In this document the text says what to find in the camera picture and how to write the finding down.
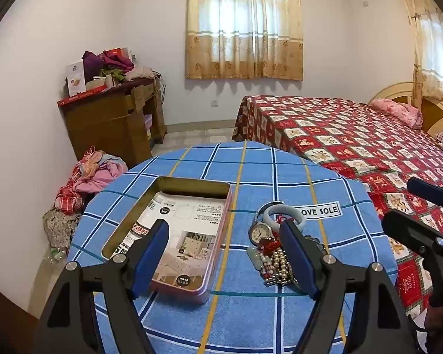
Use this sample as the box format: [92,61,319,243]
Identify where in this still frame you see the silver wristwatch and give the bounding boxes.
[248,200,286,247]

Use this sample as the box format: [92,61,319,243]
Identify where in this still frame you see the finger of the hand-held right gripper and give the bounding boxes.
[382,209,443,259]
[408,178,443,211]

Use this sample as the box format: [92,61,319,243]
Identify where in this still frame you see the green cloth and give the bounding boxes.
[100,67,126,81]

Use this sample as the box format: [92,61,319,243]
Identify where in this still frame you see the heap of pink clothes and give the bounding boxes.
[55,147,129,212]

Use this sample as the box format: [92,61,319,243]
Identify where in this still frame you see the purple cloth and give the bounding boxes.
[82,51,104,81]

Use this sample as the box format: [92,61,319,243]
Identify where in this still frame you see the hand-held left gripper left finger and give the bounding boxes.
[33,219,170,354]

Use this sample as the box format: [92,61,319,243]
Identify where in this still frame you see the blue checked tablecloth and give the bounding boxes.
[67,141,399,354]

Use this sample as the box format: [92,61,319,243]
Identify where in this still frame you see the wooden bed headboard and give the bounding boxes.
[367,83,443,137]

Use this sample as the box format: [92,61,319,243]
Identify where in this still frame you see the printed paper leaflet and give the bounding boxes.
[113,191,229,288]

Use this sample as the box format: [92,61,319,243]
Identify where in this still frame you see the clear plastic bottles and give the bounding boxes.
[47,246,69,265]

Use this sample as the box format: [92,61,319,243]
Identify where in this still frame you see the rectangular metal tin box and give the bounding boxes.
[101,176,232,305]

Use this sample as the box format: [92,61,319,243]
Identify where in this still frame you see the floral cloth bundle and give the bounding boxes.
[42,206,82,248]

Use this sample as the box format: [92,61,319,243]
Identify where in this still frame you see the red printed bedsheet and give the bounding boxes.
[232,95,443,325]

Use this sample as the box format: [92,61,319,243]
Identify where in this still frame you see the flat red box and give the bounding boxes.
[57,85,108,108]

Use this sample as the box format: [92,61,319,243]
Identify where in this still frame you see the magenta cloth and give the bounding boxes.
[100,50,133,71]

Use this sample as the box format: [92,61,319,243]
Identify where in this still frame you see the green jade bracelet red flower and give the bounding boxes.
[247,239,283,271]

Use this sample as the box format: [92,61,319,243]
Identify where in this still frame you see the white cloth label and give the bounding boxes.
[299,202,341,219]

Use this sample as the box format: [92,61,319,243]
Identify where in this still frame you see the red and white box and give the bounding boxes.
[103,47,131,60]

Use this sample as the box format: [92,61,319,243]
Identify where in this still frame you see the wooden desk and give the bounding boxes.
[61,77,167,161]

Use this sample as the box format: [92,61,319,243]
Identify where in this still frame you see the small cardboard box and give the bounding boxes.
[86,75,113,90]

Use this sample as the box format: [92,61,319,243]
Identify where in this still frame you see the pale jade bangle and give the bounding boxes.
[263,204,306,231]

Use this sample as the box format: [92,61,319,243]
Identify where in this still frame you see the white upright carton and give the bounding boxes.
[66,59,87,96]

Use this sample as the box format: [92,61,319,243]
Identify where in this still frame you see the beige patterned window curtain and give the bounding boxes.
[397,0,443,109]
[185,0,304,81]

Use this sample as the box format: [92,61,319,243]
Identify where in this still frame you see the golden pearl bead strand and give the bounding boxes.
[271,247,294,277]

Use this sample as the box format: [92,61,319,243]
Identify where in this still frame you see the pink pillow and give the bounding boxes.
[371,98,423,130]

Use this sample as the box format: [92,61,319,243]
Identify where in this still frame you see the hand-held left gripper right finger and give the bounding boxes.
[278,219,419,354]

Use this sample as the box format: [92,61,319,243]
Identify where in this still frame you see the pink-beige cloth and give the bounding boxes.
[123,65,156,81]

